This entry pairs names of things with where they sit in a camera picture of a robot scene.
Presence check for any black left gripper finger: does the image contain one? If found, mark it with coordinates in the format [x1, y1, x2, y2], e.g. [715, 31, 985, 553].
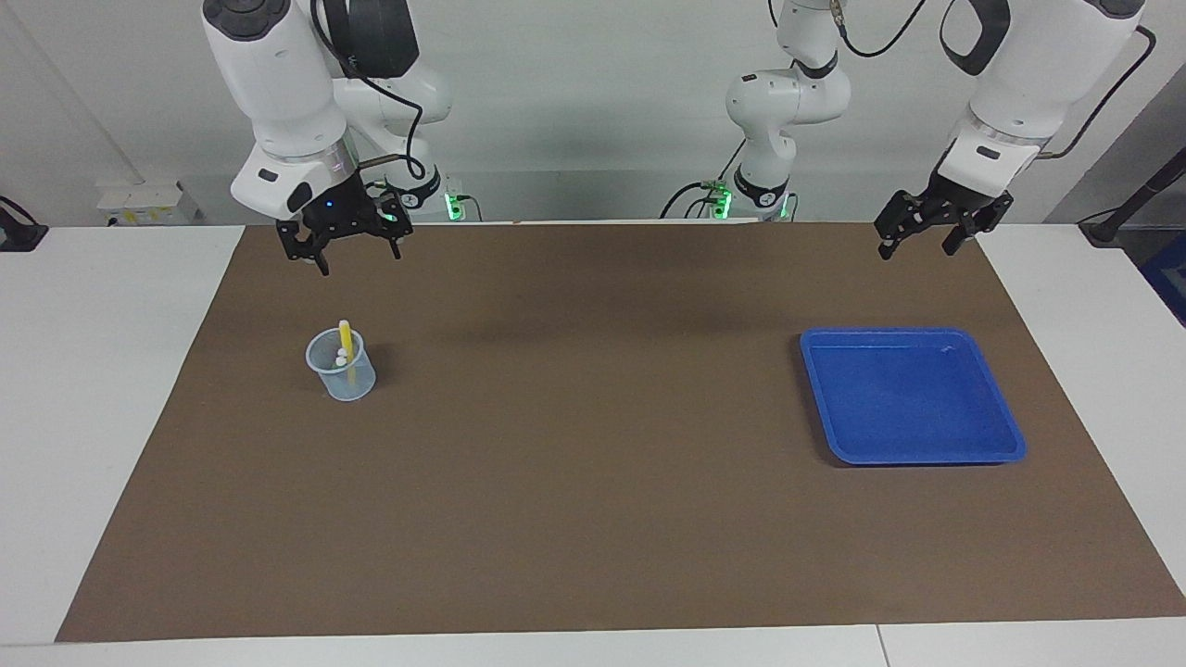
[941, 192, 1014, 258]
[874, 190, 933, 261]

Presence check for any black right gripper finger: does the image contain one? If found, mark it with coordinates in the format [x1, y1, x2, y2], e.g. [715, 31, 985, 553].
[276, 219, 331, 277]
[373, 188, 415, 260]

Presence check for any translucent plastic cup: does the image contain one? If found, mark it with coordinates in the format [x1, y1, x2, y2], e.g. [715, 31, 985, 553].
[306, 327, 377, 403]

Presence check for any black slanted stand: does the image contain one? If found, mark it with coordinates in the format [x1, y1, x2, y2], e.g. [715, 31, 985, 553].
[1079, 148, 1186, 246]

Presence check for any blue plastic tray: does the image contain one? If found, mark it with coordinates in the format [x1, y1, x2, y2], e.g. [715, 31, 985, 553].
[800, 326, 1028, 466]

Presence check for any blue box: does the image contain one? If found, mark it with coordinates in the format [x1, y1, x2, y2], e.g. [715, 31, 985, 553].
[1142, 232, 1186, 327]

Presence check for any brown table mat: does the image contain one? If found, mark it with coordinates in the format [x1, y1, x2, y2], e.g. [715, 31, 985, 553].
[56, 220, 1186, 643]

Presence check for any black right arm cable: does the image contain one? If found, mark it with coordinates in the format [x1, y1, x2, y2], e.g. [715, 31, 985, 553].
[310, 0, 429, 182]

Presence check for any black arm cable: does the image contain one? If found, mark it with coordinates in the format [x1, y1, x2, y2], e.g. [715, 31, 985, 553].
[769, 0, 1157, 160]
[310, 0, 429, 182]

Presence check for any white wall socket box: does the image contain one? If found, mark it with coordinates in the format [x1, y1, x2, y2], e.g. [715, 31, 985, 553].
[97, 181, 197, 226]

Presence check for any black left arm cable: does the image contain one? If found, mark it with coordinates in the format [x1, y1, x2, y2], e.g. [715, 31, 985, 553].
[769, 0, 1157, 160]

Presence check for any black left base cable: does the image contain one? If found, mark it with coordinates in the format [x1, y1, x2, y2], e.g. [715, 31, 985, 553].
[660, 139, 747, 220]

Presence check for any black clamp mount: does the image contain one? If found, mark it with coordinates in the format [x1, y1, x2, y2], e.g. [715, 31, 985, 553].
[0, 196, 49, 252]

